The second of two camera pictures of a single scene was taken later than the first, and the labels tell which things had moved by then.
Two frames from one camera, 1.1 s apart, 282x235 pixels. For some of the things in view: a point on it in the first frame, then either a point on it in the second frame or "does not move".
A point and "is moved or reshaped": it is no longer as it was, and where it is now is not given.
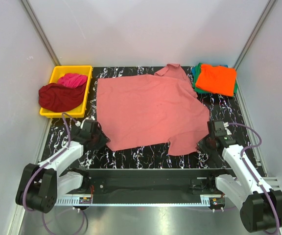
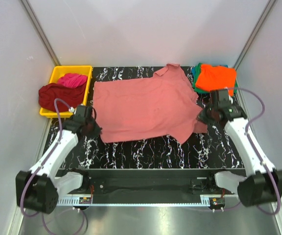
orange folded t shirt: x=217 y=80 does not move
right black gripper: x=201 y=148 → x=201 y=116
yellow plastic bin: x=58 y=72 does not move
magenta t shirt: x=72 y=80 does not move
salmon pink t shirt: x=161 y=108 is moved or reshaped
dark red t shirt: x=56 y=98 does not move
